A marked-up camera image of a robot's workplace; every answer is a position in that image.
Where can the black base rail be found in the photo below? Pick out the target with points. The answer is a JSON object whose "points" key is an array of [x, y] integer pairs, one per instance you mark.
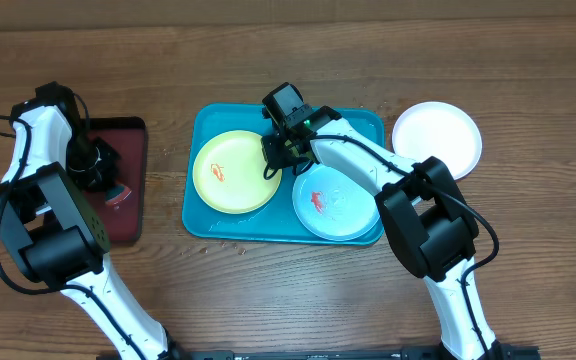
{"points": [[318, 355]]}

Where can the dark red water tray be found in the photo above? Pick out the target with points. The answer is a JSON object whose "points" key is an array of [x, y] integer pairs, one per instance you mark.
{"points": [[128, 136]]}

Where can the white plate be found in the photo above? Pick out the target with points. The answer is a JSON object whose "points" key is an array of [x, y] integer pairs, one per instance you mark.
{"points": [[441, 130]]}

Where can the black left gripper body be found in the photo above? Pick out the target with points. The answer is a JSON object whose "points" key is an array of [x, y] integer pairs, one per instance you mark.
{"points": [[93, 156]]}

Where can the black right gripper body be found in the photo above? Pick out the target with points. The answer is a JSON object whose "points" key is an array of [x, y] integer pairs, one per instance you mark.
{"points": [[282, 159]]}

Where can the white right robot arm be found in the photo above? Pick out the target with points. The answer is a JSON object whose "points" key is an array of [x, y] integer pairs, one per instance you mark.
{"points": [[430, 228]]}

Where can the teal plastic tray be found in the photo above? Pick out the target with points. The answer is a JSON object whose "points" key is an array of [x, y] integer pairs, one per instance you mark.
{"points": [[275, 221]]}

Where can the yellow-green plate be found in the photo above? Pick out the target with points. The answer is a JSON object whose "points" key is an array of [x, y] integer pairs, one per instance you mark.
{"points": [[229, 173]]}

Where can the black and pink sponge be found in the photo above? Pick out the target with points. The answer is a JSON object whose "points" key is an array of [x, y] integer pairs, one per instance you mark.
{"points": [[116, 194]]}

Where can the light blue plate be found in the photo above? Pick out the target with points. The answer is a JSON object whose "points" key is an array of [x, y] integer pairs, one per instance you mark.
{"points": [[334, 208]]}

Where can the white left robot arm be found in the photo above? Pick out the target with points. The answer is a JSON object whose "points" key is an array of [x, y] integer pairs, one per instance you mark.
{"points": [[51, 238]]}

